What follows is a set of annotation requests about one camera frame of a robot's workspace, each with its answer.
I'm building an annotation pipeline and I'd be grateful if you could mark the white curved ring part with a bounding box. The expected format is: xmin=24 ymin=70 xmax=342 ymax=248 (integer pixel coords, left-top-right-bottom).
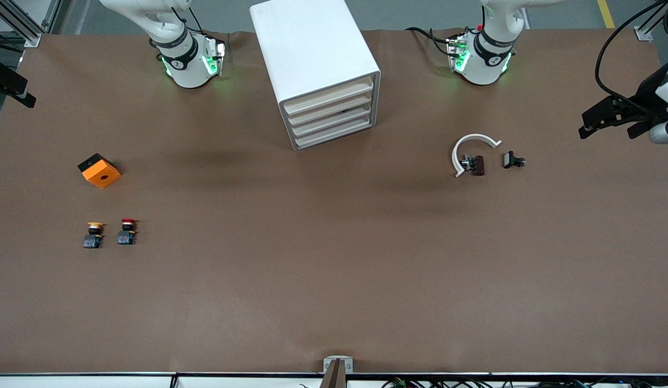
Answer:
xmin=451 ymin=134 xmax=502 ymax=178

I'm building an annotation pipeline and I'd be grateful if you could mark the brown table cover mat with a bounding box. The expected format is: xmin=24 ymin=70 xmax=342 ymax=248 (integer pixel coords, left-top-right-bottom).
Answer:
xmin=0 ymin=28 xmax=668 ymax=375

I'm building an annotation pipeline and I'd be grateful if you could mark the orange box with hole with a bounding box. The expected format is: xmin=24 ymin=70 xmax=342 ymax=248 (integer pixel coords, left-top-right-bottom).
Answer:
xmin=78 ymin=153 xmax=122 ymax=189

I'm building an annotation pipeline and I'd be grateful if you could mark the white table edge rail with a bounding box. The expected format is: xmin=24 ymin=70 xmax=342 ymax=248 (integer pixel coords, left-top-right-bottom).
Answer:
xmin=0 ymin=372 xmax=668 ymax=388

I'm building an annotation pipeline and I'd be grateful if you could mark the black base cable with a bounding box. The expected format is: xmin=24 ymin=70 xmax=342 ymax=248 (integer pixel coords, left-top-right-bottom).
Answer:
xmin=406 ymin=27 xmax=454 ymax=56

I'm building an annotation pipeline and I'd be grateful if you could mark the yellow push button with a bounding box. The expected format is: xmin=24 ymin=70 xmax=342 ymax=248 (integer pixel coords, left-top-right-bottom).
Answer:
xmin=83 ymin=221 xmax=105 ymax=249

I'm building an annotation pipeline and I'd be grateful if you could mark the black cable bundle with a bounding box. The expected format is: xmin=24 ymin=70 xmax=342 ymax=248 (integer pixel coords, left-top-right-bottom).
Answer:
xmin=381 ymin=376 xmax=668 ymax=388

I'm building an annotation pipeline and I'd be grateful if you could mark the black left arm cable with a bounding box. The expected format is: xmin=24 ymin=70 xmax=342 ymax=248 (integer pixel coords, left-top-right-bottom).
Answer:
xmin=595 ymin=0 xmax=668 ymax=116

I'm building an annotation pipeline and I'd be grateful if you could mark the brown small switch component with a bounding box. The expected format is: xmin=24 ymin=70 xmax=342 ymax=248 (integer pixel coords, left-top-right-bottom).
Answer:
xmin=461 ymin=154 xmax=485 ymax=177

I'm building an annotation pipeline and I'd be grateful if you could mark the grey camera bracket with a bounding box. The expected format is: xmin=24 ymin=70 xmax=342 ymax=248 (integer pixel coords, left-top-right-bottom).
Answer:
xmin=323 ymin=356 xmax=354 ymax=374

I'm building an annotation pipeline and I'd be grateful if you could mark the red push button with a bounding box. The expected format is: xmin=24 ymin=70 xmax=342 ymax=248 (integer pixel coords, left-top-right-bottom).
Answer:
xmin=117 ymin=218 xmax=140 ymax=246

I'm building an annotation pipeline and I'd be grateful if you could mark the aluminium frame profile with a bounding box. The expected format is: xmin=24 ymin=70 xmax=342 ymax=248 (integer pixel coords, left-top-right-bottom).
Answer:
xmin=0 ymin=0 xmax=62 ymax=48
xmin=635 ymin=0 xmax=668 ymax=42

